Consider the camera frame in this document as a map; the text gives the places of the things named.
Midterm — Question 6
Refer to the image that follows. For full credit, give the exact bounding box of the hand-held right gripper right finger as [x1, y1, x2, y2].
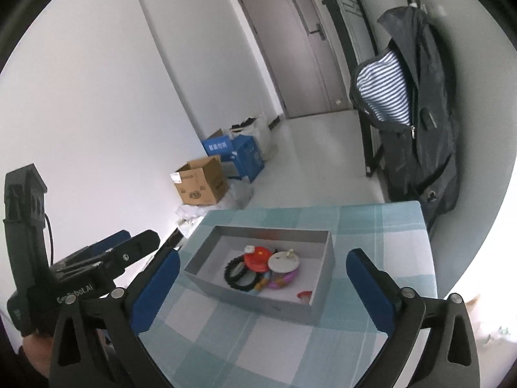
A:
[346, 248, 481, 388]

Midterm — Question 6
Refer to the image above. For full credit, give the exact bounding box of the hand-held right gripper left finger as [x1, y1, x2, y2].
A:
[48, 248, 181, 388]

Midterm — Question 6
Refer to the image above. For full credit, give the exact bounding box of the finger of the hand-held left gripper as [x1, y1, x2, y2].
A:
[60, 230, 132, 267]
[109, 230, 160, 275]

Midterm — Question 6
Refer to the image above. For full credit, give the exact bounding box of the black spiral hair tie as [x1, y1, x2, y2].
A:
[223, 255, 257, 292]

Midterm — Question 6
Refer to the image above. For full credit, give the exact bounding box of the white round compact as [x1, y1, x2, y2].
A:
[268, 250, 301, 274]

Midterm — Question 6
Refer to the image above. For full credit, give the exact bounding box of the grey cardboard box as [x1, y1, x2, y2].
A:
[184, 225, 336, 325]

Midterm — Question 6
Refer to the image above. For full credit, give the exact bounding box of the red hair accessory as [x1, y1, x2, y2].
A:
[243, 246, 272, 272]

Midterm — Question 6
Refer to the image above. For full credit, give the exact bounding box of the person's left forearm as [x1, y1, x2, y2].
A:
[0, 348, 49, 388]

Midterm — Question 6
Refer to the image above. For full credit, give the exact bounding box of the person's left hand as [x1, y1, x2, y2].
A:
[22, 325, 55, 376]

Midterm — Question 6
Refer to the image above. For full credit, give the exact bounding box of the teal checked tablecloth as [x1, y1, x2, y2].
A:
[133, 201, 439, 388]

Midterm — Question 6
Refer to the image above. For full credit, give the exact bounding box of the brown cardboard box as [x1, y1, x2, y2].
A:
[174, 156, 229, 206]

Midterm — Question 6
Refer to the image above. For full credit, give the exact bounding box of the clear plastic bag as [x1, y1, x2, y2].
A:
[175, 180, 255, 231]

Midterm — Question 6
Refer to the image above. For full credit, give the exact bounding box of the black metal rack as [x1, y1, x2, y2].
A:
[315, 0, 386, 178]

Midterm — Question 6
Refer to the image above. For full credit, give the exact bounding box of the blue cardboard box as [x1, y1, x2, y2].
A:
[202, 134, 265, 183]

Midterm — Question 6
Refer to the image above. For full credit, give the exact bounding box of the dark hanging jacket striped lining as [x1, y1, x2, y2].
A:
[348, 6, 461, 231]

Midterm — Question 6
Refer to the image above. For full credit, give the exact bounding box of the white plastic bag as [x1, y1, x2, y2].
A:
[228, 115, 272, 158]

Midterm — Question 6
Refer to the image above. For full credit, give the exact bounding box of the grey door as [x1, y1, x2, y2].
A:
[232, 0, 352, 120]

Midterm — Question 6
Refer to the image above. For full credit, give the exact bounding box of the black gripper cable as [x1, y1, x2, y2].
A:
[44, 212, 55, 267]

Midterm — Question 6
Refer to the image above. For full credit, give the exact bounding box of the purple ring bracelet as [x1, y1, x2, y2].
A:
[264, 271, 300, 289]

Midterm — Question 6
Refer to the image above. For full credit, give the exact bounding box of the light blue ring bracelet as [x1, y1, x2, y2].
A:
[246, 271, 271, 294]

